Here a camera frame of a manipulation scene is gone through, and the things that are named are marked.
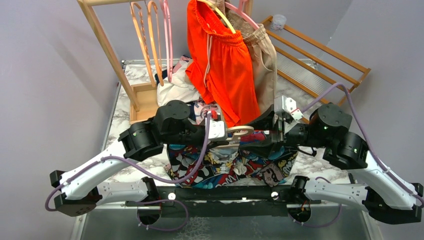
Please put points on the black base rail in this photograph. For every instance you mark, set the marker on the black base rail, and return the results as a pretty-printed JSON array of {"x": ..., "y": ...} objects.
[{"x": 227, "y": 201}]

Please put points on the beige shorts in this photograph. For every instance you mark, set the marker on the beige shorts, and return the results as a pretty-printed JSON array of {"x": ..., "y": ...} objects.
[{"x": 262, "y": 53}]

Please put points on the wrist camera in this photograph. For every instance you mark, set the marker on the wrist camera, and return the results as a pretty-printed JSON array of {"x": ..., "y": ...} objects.
[
  {"x": 286, "y": 108},
  {"x": 217, "y": 127}
]

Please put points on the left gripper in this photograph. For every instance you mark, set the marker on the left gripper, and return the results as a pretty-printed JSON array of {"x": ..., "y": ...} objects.
[{"x": 211, "y": 144}]

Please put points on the cream hanger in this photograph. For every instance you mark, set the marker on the cream hanger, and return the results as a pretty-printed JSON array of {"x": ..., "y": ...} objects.
[{"x": 233, "y": 137}]

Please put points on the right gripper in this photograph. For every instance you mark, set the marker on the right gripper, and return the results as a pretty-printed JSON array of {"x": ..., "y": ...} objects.
[{"x": 265, "y": 147}]

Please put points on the orange shorts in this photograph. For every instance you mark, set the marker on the orange shorts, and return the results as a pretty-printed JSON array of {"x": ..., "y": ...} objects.
[{"x": 221, "y": 68}]

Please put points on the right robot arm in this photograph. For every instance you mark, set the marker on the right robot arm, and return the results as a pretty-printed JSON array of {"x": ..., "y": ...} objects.
[{"x": 381, "y": 193}]

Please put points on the pink hanger right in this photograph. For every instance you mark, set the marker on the pink hanger right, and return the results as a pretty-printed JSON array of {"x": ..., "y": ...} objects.
[{"x": 239, "y": 10}]

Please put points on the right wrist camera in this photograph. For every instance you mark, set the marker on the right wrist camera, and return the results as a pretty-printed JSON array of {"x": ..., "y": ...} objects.
[{"x": 286, "y": 108}]

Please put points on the clear plastic cup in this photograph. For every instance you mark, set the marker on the clear plastic cup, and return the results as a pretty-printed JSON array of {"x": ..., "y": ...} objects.
[{"x": 278, "y": 22}]

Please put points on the pink white navy garment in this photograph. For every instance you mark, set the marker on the pink white navy garment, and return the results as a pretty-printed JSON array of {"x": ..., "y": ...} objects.
[{"x": 180, "y": 88}]

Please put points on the comic print shorts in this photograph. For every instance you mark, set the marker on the comic print shorts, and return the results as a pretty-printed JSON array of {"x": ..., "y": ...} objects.
[{"x": 224, "y": 166}]

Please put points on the wooden slatted shelf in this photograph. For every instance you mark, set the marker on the wooden slatted shelf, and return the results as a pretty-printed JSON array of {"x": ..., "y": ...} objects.
[{"x": 306, "y": 67}]

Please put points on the pink hanger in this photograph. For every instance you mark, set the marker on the pink hanger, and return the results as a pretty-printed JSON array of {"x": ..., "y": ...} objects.
[
  {"x": 239, "y": 10},
  {"x": 168, "y": 38}
]

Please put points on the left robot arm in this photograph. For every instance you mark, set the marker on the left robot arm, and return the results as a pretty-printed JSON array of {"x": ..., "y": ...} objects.
[{"x": 82, "y": 189}]

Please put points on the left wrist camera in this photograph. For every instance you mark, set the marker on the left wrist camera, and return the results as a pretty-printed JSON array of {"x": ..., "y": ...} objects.
[{"x": 217, "y": 127}]

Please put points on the wooden clothes rack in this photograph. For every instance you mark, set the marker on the wooden clothes rack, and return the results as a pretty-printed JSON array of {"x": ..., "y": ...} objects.
[{"x": 141, "y": 97}]

